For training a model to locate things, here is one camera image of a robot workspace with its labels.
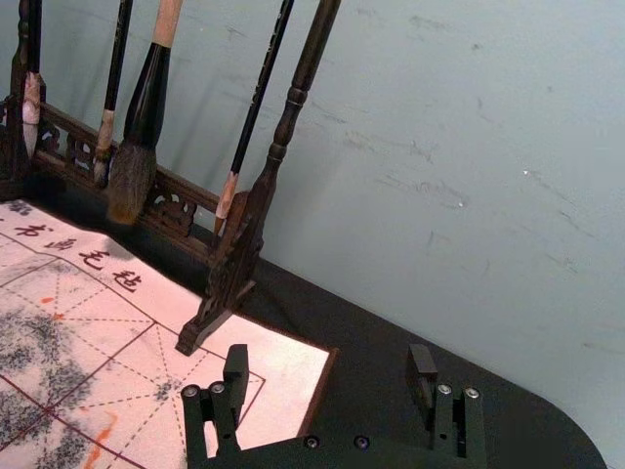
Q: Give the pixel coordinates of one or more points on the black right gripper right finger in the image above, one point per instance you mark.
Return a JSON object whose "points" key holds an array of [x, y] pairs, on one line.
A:
{"points": [[421, 381]]}

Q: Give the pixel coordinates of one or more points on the thin black brush, brown tip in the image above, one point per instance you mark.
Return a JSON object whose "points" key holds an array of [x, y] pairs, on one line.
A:
{"points": [[259, 93]]}

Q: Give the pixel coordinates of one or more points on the dark carved wooden brush rack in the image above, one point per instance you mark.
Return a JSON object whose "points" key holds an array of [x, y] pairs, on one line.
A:
{"points": [[288, 117]]}

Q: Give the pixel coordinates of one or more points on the thin black brush, pale ferrule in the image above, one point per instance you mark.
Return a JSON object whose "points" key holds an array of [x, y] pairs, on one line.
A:
{"points": [[114, 73]]}

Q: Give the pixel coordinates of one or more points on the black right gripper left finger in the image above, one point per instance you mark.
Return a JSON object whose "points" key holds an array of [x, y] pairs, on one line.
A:
{"points": [[237, 371]]}

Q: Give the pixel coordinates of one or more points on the white felt mat, red grid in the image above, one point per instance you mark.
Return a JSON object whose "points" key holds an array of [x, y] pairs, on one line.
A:
{"points": [[122, 312]]}

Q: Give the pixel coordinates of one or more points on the black table cloth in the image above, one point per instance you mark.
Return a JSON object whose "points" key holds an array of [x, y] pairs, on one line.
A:
{"points": [[371, 342]]}

